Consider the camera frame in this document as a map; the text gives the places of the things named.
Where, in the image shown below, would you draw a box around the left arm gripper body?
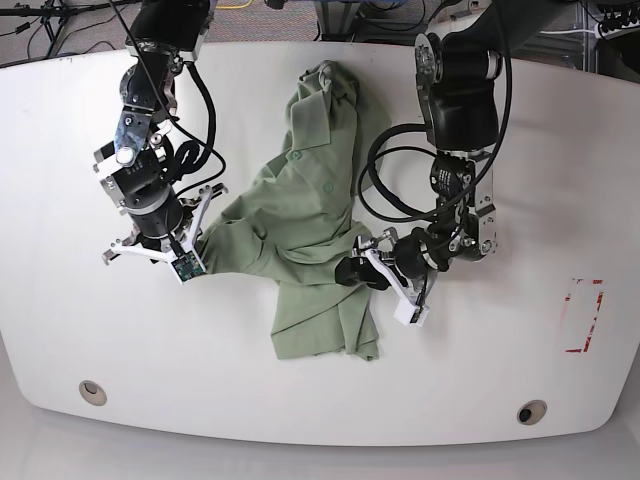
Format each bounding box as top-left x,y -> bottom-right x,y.
351,227 -> 438,326

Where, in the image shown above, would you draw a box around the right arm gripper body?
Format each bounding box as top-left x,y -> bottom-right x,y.
102,183 -> 227,280

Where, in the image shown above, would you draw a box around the green polo shirt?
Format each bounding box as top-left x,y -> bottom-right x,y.
197,60 -> 390,361

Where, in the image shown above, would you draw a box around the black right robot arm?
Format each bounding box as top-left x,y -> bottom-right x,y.
94,1 -> 227,284

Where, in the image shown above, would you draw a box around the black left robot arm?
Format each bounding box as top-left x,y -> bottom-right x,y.
335,1 -> 566,325

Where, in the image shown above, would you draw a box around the red tape rectangle marker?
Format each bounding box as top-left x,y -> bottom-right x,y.
560,278 -> 605,354

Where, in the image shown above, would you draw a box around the black tripod legs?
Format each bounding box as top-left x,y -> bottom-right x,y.
0,0 -> 136,69

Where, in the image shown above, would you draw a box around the white power strip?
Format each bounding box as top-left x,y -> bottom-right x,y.
596,10 -> 639,40

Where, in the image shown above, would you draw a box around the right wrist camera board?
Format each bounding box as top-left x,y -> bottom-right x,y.
170,250 -> 206,284

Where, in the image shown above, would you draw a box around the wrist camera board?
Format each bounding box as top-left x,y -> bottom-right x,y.
170,250 -> 206,284
409,305 -> 430,327

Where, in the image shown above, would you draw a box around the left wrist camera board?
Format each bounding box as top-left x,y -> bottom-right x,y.
409,305 -> 430,327

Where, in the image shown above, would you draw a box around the left table cable grommet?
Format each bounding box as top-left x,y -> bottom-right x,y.
79,380 -> 107,407

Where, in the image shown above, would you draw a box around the table cable grommet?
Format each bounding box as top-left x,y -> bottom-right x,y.
517,399 -> 548,426
79,380 -> 107,407

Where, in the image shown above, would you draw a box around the right table cable grommet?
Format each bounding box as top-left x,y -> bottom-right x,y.
517,399 -> 548,426

